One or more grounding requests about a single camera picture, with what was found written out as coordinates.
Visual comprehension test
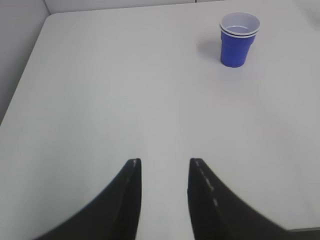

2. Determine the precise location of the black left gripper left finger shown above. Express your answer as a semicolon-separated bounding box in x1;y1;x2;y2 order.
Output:
39;158;142;240

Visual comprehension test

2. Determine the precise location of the blue paper cup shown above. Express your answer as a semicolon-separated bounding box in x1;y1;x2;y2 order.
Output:
219;12;261;68

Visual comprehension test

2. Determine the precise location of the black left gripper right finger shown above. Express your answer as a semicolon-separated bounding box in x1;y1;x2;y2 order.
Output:
187;158;296;240

